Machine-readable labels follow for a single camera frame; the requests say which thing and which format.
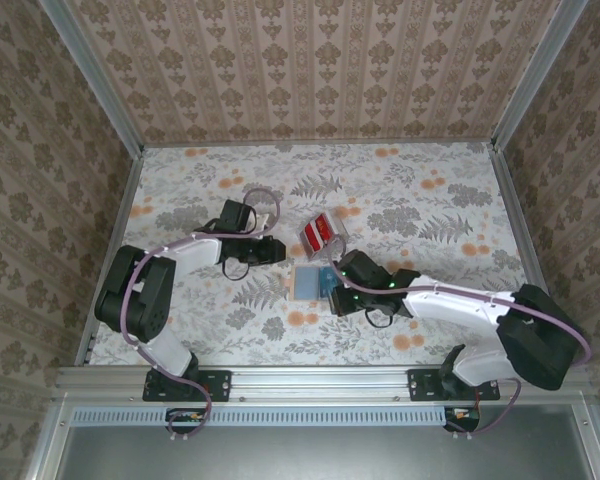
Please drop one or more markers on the black VIP card 88888844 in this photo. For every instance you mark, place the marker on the black VIP card 88888844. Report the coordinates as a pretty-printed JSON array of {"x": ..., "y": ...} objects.
[{"x": 326, "y": 282}]

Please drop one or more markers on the beige leather card holder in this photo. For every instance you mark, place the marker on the beige leather card holder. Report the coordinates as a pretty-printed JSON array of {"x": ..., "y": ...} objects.
[{"x": 304, "y": 282}]

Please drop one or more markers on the red clear card box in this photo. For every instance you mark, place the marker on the red clear card box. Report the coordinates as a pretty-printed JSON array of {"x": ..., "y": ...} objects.
[{"x": 340, "y": 232}]

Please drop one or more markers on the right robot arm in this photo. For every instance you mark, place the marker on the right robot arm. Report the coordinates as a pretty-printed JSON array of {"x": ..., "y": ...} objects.
[{"x": 540, "y": 340}]

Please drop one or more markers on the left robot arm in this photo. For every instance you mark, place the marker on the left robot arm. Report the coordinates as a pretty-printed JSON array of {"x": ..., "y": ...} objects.
[{"x": 140, "y": 295}]

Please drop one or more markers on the red card with stripe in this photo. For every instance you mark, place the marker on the red card with stripe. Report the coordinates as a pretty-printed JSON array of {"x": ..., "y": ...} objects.
[{"x": 315, "y": 241}]

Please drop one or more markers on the red VIP card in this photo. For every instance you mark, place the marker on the red VIP card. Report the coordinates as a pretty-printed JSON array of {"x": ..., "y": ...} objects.
[{"x": 321, "y": 224}]

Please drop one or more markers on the black connector box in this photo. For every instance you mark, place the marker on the black connector box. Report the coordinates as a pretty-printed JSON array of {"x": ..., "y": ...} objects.
[
  {"x": 462, "y": 419},
  {"x": 185, "y": 420}
]

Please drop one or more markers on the grey metal panel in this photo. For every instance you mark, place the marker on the grey metal panel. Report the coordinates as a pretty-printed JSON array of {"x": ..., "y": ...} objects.
[{"x": 320, "y": 455}]

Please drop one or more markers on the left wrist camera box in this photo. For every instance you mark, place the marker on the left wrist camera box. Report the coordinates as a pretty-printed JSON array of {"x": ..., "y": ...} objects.
[{"x": 262, "y": 222}]

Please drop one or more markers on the wide aluminium mounting rail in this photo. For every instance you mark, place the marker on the wide aluminium mounting rail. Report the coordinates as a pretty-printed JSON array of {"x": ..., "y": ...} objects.
[{"x": 320, "y": 382}]

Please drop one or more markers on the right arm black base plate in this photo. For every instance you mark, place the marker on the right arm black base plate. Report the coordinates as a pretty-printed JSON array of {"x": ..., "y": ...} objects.
[{"x": 420, "y": 385}]

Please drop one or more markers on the aluminium table edge rail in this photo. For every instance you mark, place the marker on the aluminium table edge rail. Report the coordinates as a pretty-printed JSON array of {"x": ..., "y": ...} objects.
[
  {"x": 125, "y": 200},
  {"x": 516, "y": 210},
  {"x": 320, "y": 144}
]

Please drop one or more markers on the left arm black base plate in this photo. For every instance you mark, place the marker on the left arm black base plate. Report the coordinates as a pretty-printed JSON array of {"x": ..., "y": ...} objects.
[{"x": 215, "y": 385}]

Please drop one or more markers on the aluminium frame post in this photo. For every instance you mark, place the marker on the aluminium frame post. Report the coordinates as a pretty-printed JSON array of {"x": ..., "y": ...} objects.
[
  {"x": 99, "y": 80},
  {"x": 537, "y": 75}
]

